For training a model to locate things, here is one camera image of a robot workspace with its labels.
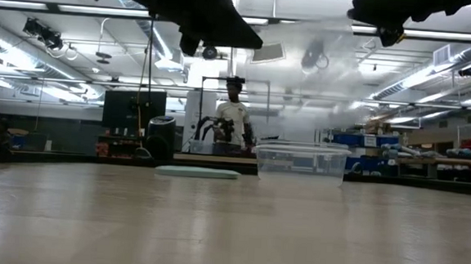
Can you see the black aluminium table frame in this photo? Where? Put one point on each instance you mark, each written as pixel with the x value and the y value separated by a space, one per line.
pixel 53 158

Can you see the black background robot arm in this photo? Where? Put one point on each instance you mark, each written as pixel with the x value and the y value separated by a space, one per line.
pixel 203 124

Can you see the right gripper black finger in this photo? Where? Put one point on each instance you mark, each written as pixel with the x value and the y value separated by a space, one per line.
pixel 370 11

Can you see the round black fixture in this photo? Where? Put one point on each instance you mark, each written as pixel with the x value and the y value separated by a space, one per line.
pixel 209 52

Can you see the black monitor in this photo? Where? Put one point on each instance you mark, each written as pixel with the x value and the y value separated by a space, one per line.
pixel 122 108

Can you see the blue storage bins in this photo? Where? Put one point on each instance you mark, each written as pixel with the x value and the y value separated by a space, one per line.
pixel 362 140

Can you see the light blue container lid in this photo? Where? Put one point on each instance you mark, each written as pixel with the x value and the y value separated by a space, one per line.
pixel 196 171

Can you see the clear plastic food container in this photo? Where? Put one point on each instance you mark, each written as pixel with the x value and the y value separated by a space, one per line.
pixel 301 164

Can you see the clear plastic zip bag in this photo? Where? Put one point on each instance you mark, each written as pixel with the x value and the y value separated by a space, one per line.
pixel 305 70

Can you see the ceiling vent panel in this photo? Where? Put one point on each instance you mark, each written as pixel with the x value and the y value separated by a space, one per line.
pixel 269 53

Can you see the black ceiling projector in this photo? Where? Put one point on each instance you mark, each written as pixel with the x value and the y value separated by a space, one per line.
pixel 42 34

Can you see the wooden workbench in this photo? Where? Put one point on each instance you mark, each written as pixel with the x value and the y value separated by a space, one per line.
pixel 455 162

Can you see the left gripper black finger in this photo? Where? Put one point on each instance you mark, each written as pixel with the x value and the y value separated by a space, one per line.
pixel 229 29

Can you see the white cabinet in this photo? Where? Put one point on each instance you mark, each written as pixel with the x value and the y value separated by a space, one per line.
pixel 194 105

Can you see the person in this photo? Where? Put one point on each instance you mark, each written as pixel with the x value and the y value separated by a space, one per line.
pixel 233 115

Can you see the white vent grille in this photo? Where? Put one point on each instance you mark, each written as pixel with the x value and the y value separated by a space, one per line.
pixel 443 55

